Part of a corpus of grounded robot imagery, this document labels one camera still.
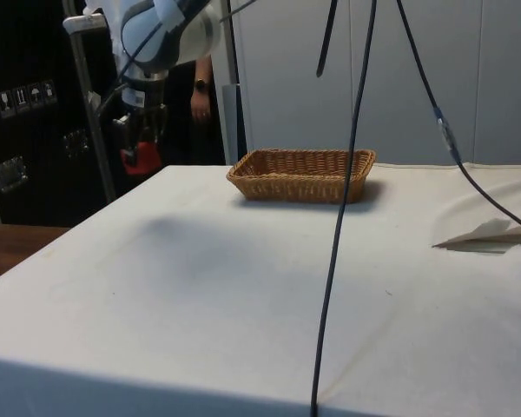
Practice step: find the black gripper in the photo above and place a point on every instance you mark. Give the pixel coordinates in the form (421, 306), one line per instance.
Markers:
(142, 115)

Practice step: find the red cube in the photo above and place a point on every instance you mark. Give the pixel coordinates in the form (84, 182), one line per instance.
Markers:
(149, 158)

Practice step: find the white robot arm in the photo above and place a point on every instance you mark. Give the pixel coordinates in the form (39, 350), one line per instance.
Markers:
(191, 39)

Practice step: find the brown wicker basket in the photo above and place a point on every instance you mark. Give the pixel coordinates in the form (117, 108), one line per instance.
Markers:
(304, 187)

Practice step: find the dark wristwatch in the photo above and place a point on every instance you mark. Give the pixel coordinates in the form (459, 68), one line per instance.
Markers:
(199, 85)

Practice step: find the black cabinet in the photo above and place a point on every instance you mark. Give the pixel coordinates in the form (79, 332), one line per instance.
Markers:
(34, 130)

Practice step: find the pale grey locker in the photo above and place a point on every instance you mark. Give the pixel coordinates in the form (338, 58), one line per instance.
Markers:
(399, 108)
(291, 108)
(508, 87)

